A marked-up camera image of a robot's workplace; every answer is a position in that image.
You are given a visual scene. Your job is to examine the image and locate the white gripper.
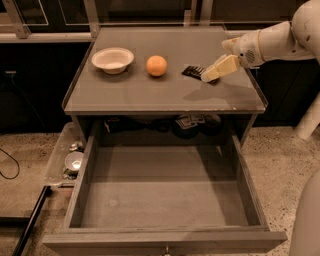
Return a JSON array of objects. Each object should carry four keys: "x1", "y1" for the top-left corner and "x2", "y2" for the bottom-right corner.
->
[{"x1": 201, "y1": 30, "x2": 264, "y2": 83}]

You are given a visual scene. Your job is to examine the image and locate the black snack bar packet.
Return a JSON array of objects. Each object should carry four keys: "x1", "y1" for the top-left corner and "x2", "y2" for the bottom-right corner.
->
[{"x1": 182, "y1": 66, "x2": 218, "y2": 84}]

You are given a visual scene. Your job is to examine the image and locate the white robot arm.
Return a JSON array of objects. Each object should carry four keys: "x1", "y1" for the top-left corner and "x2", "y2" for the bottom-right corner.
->
[{"x1": 201, "y1": 0, "x2": 320, "y2": 256}]

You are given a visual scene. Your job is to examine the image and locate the dark items behind drawer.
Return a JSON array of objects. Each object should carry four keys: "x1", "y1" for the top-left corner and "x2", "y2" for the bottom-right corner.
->
[{"x1": 104, "y1": 114, "x2": 223, "y2": 139}]

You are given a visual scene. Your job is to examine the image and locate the grey cabinet with counter top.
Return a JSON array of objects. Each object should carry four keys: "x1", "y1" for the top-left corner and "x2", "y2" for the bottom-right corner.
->
[{"x1": 63, "y1": 26, "x2": 267, "y2": 140}]

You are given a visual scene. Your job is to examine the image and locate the grey open top drawer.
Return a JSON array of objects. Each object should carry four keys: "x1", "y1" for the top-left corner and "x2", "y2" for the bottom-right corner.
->
[{"x1": 43, "y1": 123, "x2": 287, "y2": 256}]

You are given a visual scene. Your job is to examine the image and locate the orange fruit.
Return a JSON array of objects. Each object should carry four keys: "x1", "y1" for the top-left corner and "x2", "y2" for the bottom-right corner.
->
[{"x1": 146, "y1": 55, "x2": 167, "y2": 77}]

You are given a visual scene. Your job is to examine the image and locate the white paper bowl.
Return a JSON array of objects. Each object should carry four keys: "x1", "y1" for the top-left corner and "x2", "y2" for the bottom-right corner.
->
[{"x1": 91, "y1": 47, "x2": 134, "y2": 75}]

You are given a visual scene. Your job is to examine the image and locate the small white cup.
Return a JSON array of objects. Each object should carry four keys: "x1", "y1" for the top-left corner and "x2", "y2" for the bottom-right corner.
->
[{"x1": 65, "y1": 151, "x2": 83, "y2": 171}]

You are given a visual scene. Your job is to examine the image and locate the clear plastic storage bin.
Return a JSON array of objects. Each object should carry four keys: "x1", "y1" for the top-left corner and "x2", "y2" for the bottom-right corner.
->
[{"x1": 44, "y1": 122, "x2": 84, "y2": 187}]

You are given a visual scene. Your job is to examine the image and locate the black bar on floor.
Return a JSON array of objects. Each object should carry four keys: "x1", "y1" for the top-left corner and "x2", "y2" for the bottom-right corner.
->
[{"x1": 0, "y1": 186, "x2": 52, "y2": 256}]

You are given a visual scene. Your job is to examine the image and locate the metal window frame rail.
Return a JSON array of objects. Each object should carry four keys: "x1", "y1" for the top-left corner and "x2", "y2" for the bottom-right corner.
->
[{"x1": 0, "y1": 0, "x2": 305, "y2": 42}]

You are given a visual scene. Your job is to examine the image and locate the black cable on floor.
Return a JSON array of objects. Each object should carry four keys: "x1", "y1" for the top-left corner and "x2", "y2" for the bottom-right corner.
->
[{"x1": 0, "y1": 148, "x2": 21, "y2": 180}]

